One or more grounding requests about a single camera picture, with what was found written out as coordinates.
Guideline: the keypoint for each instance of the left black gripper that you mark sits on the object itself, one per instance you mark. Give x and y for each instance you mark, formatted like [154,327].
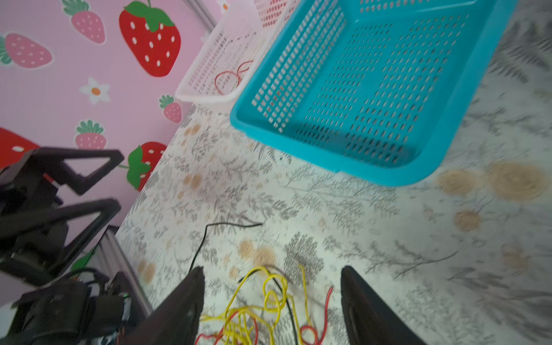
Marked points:
[34,228]

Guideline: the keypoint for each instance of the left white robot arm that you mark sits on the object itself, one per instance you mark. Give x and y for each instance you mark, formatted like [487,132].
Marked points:
[64,311]

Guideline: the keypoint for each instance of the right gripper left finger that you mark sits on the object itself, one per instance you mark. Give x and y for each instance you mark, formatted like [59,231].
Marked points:
[176,320]

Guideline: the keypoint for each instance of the teal plastic basket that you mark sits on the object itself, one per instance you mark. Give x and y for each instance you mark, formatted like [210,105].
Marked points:
[374,89]

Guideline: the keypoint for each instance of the left white plastic basket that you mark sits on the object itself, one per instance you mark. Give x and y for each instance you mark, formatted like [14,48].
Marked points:
[233,51]

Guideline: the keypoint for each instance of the left corner aluminium post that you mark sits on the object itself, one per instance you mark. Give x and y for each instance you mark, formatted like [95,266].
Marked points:
[202,12]

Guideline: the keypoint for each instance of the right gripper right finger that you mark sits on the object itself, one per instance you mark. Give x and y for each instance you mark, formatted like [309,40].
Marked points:
[368,319]

